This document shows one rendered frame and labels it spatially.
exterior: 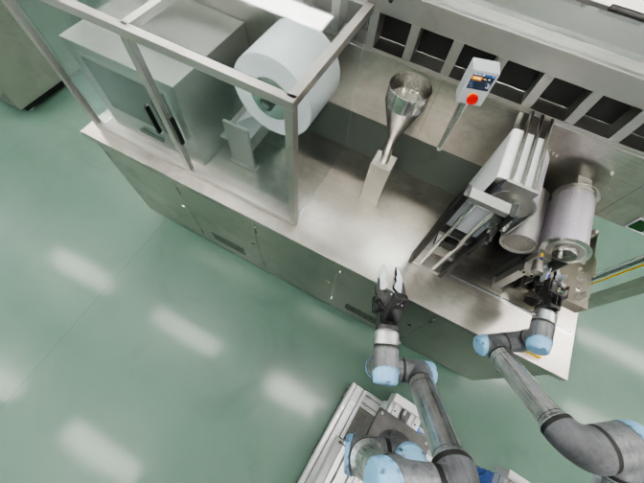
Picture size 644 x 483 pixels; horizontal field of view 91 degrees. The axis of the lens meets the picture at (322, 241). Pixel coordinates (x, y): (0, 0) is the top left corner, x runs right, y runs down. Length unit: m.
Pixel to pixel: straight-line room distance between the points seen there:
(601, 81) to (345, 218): 0.99
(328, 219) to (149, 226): 1.62
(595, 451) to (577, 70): 1.07
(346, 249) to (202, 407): 1.36
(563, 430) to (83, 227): 2.93
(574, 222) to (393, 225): 0.68
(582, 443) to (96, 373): 2.38
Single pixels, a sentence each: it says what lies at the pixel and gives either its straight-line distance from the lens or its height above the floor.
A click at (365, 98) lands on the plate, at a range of 1.55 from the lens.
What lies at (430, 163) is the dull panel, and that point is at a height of 1.03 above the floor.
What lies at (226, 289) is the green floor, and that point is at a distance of 2.37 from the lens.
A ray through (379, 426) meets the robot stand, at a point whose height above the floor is 0.82.
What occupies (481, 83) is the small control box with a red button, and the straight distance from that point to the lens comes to 1.00.
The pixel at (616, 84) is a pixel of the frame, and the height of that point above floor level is 1.62.
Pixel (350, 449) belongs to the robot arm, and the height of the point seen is 1.04.
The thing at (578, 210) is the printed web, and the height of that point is 1.31.
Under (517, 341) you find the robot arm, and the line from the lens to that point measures 1.42.
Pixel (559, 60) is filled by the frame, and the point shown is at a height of 1.62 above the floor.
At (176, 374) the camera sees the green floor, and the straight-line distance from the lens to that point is 2.34.
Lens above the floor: 2.21
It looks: 64 degrees down
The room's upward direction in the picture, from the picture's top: 9 degrees clockwise
